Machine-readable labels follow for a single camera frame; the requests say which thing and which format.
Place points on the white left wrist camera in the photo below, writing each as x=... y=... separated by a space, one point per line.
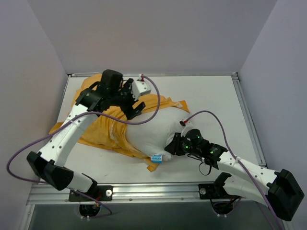
x=140 y=88

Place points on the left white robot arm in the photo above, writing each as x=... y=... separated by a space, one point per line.
x=49 y=162

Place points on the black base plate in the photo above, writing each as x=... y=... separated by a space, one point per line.
x=103 y=193
x=206 y=191

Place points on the orange Mickey Mouse pillowcase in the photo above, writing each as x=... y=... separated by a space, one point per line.
x=108 y=134

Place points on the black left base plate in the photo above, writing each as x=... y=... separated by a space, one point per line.
x=103 y=193

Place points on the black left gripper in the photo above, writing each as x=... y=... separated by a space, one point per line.
x=128 y=100

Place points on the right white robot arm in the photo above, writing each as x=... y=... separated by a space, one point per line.
x=239 y=177

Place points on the aluminium front rail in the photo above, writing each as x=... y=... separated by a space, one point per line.
x=148 y=193

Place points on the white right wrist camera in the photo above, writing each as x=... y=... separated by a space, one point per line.
x=186 y=126

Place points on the white pillow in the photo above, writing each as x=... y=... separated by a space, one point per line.
x=152 y=137

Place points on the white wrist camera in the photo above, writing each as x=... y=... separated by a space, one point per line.
x=140 y=88
x=186 y=126

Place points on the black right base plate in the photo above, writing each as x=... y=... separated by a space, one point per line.
x=206 y=191

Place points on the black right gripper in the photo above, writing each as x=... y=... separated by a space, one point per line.
x=176 y=144

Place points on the aluminium right side rail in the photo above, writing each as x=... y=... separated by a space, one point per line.
x=248 y=120

